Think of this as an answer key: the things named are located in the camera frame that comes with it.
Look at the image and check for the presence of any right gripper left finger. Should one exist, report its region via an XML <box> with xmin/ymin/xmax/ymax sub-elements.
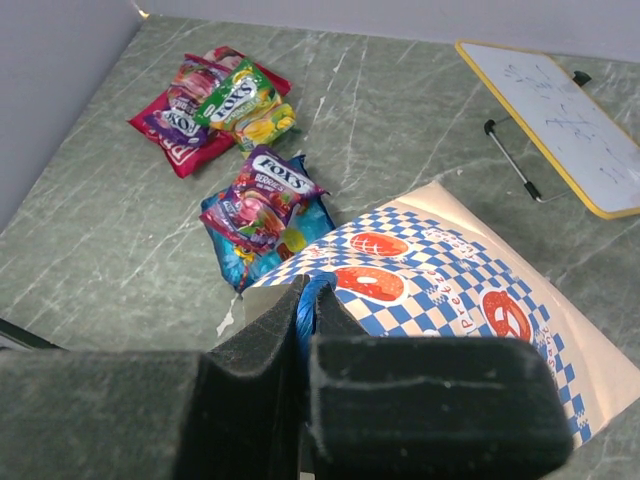
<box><xmin>1</xmin><ymin>277</ymin><xmax>307</xmax><ymax>479</ymax></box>

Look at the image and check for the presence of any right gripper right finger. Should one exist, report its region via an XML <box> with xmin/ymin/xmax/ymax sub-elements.
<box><xmin>309</xmin><ymin>288</ymin><xmax>573</xmax><ymax>479</ymax></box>

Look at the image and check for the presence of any blue checkered paper bag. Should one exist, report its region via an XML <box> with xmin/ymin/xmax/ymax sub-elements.
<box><xmin>259</xmin><ymin>183</ymin><xmax>639</xmax><ymax>445</ymax></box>

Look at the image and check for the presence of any purple Fox's berries candy bag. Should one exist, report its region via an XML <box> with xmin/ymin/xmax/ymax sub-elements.
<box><xmin>200</xmin><ymin>145</ymin><xmax>326</xmax><ymax>253</ymax></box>

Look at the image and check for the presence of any blue snack bag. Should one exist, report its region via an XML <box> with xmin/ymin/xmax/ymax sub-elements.
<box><xmin>199</xmin><ymin>146</ymin><xmax>335</xmax><ymax>293</ymax></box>

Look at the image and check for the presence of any red snack bag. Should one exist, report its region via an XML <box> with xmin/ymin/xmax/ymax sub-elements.
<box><xmin>127</xmin><ymin>45</ymin><xmax>294</xmax><ymax>180</ymax></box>

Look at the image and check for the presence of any yellow green candy wrapper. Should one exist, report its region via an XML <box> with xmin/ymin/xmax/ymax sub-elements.
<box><xmin>194</xmin><ymin>58</ymin><xmax>296</xmax><ymax>157</ymax></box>

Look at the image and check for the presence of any small whiteboard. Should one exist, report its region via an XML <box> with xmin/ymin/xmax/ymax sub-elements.
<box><xmin>455</xmin><ymin>40</ymin><xmax>639</xmax><ymax>220</ymax></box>

